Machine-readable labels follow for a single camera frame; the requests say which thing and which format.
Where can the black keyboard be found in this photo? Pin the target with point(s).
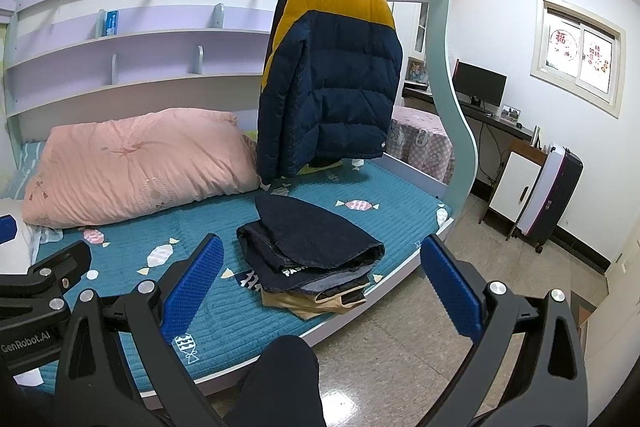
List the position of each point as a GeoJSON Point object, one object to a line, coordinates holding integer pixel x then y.
{"type": "Point", "coordinates": [481, 111]}

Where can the person's right leg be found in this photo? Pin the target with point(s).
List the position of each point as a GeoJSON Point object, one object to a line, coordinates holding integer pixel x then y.
{"type": "Point", "coordinates": [280, 382]}

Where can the dark desk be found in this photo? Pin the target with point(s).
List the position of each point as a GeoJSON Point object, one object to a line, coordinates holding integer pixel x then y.
{"type": "Point", "coordinates": [500, 122]}

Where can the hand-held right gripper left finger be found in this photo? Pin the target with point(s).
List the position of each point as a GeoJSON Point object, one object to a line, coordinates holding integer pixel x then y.
{"type": "Point", "coordinates": [192, 287]}

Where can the folded tan garment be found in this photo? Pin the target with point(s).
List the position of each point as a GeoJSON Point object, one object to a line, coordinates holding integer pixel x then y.
{"type": "Point", "coordinates": [300, 304]}

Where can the dark navy jeans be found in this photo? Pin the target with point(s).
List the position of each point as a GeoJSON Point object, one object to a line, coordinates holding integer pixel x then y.
{"type": "Point", "coordinates": [310, 242]}

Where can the green pillow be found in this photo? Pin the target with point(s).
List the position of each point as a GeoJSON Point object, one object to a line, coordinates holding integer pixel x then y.
{"type": "Point", "coordinates": [250, 139]}

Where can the striped teal sheet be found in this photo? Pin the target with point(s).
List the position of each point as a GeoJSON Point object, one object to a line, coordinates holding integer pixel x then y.
{"type": "Point", "coordinates": [27, 167]}

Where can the purple and white suitcase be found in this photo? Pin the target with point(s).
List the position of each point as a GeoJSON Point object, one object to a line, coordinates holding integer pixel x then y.
{"type": "Point", "coordinates": [550, 197]}

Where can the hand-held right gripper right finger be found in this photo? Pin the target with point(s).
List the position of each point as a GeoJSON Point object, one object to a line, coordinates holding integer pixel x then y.
{"type": "Point", "coordinates": [452, 292]}

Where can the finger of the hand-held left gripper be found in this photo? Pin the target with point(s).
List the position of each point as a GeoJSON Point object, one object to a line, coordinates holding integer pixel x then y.
{"type": "Point", "coordinates": [62, 264]}
{"type": "Point", "coordinates": [6, 229]}

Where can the small blue box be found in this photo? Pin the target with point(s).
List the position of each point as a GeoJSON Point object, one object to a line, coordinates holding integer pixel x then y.
{"type": "Point", "coordinates": [111, 23]}

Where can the black computer monitor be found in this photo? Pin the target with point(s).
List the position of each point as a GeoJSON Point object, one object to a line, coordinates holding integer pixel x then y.
{"type": "Point", "coordinates": [479, 82]}

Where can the teal quilted bed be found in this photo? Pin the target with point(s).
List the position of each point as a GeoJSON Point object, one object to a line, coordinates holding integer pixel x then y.
{"type": "Point", "coordinates": [310, 202]}

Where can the framed picture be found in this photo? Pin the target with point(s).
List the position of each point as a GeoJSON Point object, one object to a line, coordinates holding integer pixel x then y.
{"type": "Point", "coordinates": [416, 71]}

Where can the small photo frame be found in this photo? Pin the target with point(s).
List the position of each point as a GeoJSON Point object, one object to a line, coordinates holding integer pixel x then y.
{"type": "Point", "coordinates": [511, 112]}

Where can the white door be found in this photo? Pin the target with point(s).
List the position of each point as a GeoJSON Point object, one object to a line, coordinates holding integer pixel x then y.
{"type": "Point", "coordinates": [615, 307]}

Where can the navy and yellow puffer jacket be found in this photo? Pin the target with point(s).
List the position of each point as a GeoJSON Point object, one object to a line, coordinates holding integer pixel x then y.
{"type": "Point", "coordinates": [335, 82]}

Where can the teal bunk bed frame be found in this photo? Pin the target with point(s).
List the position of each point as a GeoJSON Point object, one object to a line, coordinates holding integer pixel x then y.
{"type": "Point", "coordinates": [445, 57]}

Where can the pink patterned cloth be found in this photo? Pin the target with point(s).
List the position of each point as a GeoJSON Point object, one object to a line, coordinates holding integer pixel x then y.
{"type": "Point", "coordinates": [425, 142]}

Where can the white cabinet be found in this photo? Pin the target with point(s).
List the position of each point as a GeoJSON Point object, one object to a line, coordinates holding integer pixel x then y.
{"type": "Point", "coordinates": [515, 182]}

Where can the pink quilt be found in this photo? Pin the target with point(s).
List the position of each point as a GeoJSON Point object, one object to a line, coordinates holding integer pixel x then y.
{"type": "Point", "coordinates": [140, 162]}

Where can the white framed window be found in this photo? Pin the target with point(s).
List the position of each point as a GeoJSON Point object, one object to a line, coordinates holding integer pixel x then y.
{"type": "Point", "coordinates": [580, 52]}

